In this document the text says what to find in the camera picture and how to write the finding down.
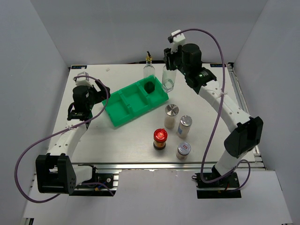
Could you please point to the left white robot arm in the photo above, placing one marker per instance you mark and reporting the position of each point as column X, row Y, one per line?
column 55, row 172

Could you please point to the aluminium table rail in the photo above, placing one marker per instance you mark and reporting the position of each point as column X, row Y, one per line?
column 243, row 105
column 153, row 166

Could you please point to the jar with flat silver lid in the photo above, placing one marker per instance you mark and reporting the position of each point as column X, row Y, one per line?
column 171, row 112

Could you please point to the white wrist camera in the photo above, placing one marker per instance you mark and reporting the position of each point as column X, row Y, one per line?
column 82, row 79
column 176, row 38

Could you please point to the glass bottle with dark bottom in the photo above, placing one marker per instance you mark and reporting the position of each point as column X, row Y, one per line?
column 149, row 74

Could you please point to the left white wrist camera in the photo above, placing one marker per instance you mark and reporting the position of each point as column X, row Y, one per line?
column 82, row 79

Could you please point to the red lid dark sauce jar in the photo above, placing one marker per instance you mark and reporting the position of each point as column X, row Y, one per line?
column 160, row 137

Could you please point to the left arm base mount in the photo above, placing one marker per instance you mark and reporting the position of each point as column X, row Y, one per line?
column 101, row 183

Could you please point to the left blue table label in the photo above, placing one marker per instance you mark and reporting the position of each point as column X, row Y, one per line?
column 78, row 66

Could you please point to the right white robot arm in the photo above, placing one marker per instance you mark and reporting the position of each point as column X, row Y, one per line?
column 245, row 130

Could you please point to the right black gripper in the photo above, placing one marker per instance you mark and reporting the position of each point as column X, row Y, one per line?
column 168, row 56

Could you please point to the blue label silver lid shaker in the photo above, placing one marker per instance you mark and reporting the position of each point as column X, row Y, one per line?
column 184, row 126

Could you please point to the right aluminium table rail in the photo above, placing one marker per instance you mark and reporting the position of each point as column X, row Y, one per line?
column 243, row 105

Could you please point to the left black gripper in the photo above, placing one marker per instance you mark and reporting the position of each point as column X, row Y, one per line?
column 101, row 95

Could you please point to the blue table label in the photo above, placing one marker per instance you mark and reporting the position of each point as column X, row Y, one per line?
column 78, row 66
column 216, row 65

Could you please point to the right blue table label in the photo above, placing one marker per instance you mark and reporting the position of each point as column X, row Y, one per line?
column 216, row 65

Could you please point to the front aluminium table rail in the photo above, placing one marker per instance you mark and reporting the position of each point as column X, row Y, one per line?
column 153, row 166

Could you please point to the small red label spice jar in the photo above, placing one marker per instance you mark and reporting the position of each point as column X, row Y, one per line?
column 183, row 150

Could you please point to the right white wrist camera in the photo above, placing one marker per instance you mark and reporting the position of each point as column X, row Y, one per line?
column 176, row 38

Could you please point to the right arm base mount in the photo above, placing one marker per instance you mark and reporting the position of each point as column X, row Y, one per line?
column 222, row 189

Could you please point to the green three-compartment bin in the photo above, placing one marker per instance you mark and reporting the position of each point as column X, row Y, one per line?
column 133, row 101

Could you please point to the glass bottle gold black pourer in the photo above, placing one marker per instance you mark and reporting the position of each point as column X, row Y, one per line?
column 168, row 79

